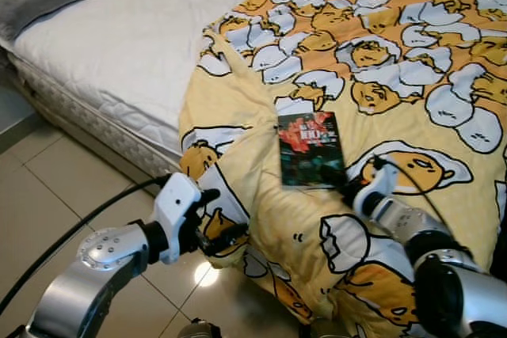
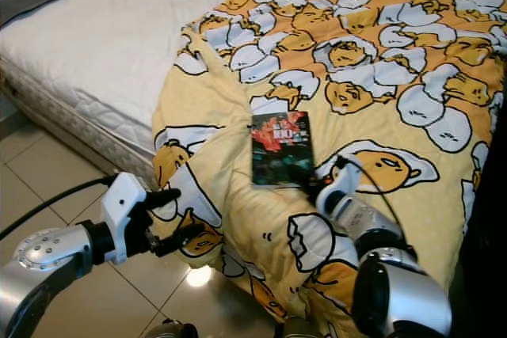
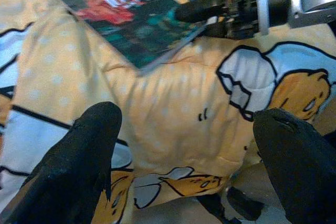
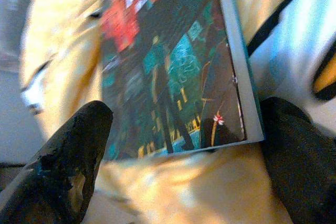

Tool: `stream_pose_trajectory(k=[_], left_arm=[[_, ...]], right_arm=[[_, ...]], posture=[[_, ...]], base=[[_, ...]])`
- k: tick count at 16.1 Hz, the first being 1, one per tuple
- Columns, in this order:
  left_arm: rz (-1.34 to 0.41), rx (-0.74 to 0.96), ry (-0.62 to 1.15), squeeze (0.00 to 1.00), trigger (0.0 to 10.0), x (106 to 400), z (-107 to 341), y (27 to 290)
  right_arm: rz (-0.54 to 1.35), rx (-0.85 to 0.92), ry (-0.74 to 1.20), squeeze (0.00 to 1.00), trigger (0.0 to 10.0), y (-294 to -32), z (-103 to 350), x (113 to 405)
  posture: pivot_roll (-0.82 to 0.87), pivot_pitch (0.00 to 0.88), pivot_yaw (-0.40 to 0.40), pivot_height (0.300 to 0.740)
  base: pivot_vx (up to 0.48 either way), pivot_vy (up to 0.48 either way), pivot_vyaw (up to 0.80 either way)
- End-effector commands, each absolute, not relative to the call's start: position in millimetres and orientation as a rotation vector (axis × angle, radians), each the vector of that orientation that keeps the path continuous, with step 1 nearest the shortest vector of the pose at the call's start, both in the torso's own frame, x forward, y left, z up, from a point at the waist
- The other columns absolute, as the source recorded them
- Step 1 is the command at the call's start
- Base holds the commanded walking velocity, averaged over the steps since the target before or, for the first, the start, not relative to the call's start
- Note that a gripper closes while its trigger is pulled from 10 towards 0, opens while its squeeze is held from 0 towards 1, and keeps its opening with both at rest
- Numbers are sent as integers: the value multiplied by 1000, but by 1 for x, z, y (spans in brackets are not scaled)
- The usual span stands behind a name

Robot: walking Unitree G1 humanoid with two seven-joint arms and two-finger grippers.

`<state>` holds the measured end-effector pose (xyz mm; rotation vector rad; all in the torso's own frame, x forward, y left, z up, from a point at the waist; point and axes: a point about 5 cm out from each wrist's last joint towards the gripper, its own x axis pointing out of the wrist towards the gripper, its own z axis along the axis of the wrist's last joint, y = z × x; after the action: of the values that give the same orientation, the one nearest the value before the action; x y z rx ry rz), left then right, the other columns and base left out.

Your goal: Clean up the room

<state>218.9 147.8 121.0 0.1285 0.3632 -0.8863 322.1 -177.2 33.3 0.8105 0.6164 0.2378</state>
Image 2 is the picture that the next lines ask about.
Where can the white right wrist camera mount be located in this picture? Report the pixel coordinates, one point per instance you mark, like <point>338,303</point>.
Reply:
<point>342,184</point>

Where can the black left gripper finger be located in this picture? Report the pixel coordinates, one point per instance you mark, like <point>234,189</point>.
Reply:
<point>179,241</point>
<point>165,195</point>

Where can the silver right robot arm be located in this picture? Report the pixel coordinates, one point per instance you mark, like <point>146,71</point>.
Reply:
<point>420,298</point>

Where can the large black suitcase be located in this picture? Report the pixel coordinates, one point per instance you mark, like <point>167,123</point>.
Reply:
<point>487,235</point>

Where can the white quilted mattress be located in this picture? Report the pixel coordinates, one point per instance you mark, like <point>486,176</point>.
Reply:
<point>111,37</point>

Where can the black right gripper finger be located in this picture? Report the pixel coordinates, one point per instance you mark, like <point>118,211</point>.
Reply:
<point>298,179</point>

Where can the yellow cartoon egg blanket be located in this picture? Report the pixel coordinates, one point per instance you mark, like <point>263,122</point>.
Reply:
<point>364,100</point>

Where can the dark book with red cover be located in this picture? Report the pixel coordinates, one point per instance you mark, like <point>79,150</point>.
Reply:
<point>280,148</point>

